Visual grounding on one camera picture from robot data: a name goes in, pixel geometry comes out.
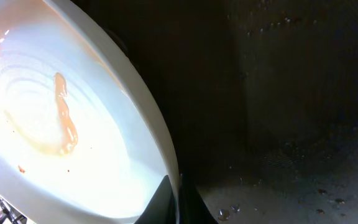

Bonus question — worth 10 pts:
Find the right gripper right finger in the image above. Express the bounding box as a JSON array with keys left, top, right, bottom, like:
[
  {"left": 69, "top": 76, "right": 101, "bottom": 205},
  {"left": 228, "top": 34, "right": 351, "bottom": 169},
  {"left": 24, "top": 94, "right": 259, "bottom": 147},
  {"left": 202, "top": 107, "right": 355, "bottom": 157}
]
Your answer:
[{"left": 179, "top": 177, "right": 217, "bottom": 224}]

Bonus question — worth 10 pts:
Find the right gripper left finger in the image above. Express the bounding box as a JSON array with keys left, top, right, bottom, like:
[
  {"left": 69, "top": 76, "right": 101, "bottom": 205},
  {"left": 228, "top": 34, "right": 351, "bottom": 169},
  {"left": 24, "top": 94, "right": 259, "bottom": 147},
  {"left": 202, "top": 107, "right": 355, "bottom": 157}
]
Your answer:
[{"left": 135, "top": 175, "right": 176, "bottom": 224}]

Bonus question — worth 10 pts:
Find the cream white plate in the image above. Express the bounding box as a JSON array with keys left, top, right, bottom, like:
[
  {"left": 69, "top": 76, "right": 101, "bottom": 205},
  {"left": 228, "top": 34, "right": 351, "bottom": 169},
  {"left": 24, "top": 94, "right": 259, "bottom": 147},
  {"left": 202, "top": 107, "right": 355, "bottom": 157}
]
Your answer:
[{"left": 0, "top": 1, "right": 180, "bottom": 223}]

